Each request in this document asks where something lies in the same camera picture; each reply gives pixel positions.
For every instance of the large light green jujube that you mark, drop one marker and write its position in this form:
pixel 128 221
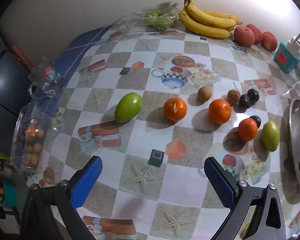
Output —
pixel 270 135

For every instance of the brown kiwi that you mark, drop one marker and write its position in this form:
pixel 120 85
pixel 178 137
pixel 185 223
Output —
pixel 204 94
pixel 233 96

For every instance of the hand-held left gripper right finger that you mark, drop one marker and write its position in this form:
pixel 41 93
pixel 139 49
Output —
pixel 220 182

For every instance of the brown wooden rail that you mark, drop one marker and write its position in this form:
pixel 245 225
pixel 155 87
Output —
pixel 21 56

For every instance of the large dark green jujube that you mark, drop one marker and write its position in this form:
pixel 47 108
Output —
pixel 128 107

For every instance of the dark purple plum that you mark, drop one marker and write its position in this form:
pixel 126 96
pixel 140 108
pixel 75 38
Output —
pixel 245 101
pixel 253 94
pixel 256 120

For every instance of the teal toy box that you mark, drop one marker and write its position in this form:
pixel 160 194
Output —
pixel 286 57

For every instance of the red apple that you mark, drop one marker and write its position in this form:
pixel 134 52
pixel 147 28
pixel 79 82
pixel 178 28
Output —
pixel 244 36
pixel 257 31
pixel 269 41

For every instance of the checkered printed tablecloth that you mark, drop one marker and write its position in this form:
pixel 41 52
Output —
pixel 145 135

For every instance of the yellow banana bunch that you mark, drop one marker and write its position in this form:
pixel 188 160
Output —
pixel 207 22

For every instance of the pile of small kumquats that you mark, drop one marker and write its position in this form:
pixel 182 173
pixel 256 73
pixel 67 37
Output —
pixel 33 145

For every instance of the stainless steel basin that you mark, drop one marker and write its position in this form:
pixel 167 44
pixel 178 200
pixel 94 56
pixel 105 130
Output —
pixel 296 140

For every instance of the pile of small green jujubes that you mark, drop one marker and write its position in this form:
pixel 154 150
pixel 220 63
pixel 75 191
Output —
pixel 157 20

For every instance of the clear plastic clamshell container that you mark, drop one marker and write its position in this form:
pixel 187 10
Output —
pixel 137 17

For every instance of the white power strip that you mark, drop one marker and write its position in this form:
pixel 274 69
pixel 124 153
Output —
pixel 296 45

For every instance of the orange with stem slit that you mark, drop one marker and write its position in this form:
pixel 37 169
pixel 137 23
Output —
pixel 175 109

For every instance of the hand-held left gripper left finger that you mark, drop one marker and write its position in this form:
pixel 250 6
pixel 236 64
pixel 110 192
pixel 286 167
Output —
pixel 87 180

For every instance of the glass mug with round logo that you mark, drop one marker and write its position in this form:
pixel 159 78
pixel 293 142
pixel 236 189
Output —
pixel 48 77

